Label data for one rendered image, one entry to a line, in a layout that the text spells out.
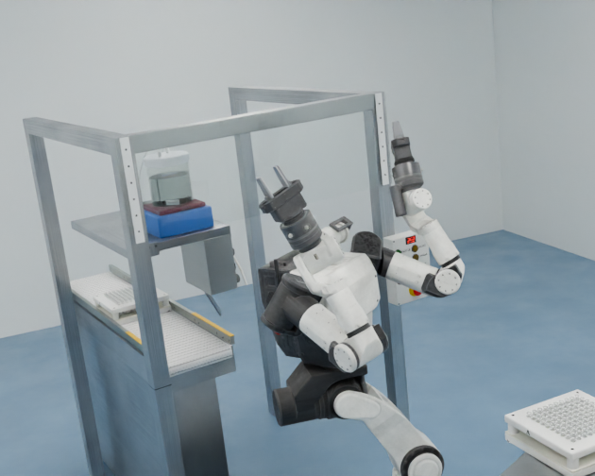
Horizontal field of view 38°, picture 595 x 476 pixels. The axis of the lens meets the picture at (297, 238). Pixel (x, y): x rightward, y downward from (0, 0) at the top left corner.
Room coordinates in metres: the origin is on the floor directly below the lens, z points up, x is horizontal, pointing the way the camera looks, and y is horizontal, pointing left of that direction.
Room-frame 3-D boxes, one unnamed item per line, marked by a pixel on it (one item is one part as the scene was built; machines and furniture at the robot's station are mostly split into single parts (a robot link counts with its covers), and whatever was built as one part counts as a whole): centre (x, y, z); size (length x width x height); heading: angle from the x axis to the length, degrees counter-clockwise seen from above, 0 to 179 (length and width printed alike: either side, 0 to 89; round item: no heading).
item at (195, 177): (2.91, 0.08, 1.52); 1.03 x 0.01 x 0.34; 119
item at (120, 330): (3.34, 0.83, 0.90); 1.32 x 0.02 x 0.03; 29
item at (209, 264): (2.97, 0.33, 1.19); 0.22 x 0.11 x 0.20; 29
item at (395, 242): (3.15, -0.41, 1.02); 0.17 x 0.06 x 0.26; 119
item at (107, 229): (3.08, 0.54, 1.30); 0.62 x 0.38 x 0.04; 29
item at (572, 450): (1.94, -0.64, 0.96); 0.25 x 0.24 x 0.02; 114
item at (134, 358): (3.41, 0.72, 0.83); 1.30 x 0.29 x 0.10; 29
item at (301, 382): (2.44, -0.02, 0.89); 0.28 x 0.13 x 0.18; 102
